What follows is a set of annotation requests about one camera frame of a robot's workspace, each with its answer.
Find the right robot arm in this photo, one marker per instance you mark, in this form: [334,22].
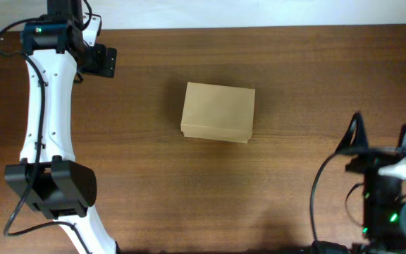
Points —
[384,203]

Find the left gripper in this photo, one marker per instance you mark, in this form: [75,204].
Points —
[98,65]

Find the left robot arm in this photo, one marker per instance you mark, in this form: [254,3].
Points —
[59,48]

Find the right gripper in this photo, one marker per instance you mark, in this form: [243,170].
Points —
[371,160]

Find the cardboard box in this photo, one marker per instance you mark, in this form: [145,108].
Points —
[217,112]

